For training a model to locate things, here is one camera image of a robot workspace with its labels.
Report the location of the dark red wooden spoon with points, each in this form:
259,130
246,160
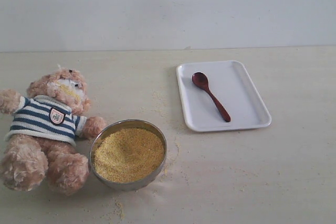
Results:
201,81

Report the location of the plush teddy bear striped sweater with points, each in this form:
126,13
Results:
41,139

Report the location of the white plastic tray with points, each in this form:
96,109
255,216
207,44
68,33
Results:
231,84

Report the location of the steel bowl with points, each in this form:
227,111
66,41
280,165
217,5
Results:
125,124

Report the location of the yellow millet grain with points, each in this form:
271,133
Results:
128,155

